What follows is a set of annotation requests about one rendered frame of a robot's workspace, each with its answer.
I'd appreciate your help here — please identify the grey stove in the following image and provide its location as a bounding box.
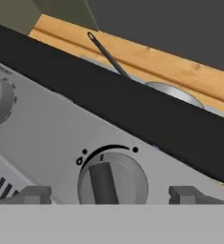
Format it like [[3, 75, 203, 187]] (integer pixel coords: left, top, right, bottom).
[[0, 20, 224, 205]]

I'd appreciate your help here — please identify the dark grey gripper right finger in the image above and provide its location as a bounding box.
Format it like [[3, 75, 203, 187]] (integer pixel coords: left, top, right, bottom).
[[168, 185, 224, 205]]

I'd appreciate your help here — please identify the olive green cupboard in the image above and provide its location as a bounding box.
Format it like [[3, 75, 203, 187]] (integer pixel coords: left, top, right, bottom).
[[0, 0, 99, 36]]

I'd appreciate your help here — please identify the silver pan with black handle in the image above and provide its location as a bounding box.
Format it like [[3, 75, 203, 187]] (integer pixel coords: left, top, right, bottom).
[[81, 30, 224, 118]]

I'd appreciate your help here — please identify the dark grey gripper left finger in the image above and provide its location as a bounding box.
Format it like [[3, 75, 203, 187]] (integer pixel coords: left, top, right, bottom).
[[0, 185, 52, 205]]

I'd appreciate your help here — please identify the grey knob with dark bar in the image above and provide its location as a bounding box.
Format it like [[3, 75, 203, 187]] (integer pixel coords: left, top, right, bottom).
[[76, 152, 150, 205]]

